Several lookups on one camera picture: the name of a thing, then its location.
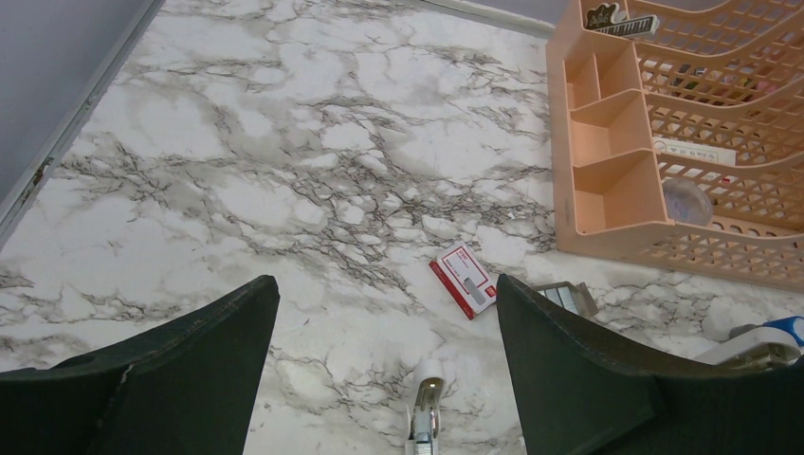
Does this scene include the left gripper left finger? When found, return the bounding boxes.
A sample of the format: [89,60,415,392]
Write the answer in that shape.
[1,275,280,454]

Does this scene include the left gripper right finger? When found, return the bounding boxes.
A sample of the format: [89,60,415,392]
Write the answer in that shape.
[496,275,803,454]

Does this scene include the red white staple box sleeve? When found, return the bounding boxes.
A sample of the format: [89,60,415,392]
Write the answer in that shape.
[429,242,498,320]

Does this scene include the clear tape roll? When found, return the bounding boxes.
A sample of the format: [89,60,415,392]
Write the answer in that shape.
[662,178,713,227]

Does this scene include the clear packet in organizer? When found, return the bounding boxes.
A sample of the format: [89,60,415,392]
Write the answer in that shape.
[653,136,737,166]

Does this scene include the orange plastic file organizer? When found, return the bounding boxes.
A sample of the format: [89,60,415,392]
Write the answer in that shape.
[546,1,803,291]

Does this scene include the binder clips in organizer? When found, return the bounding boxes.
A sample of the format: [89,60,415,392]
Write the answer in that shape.
[584,3,660,38]

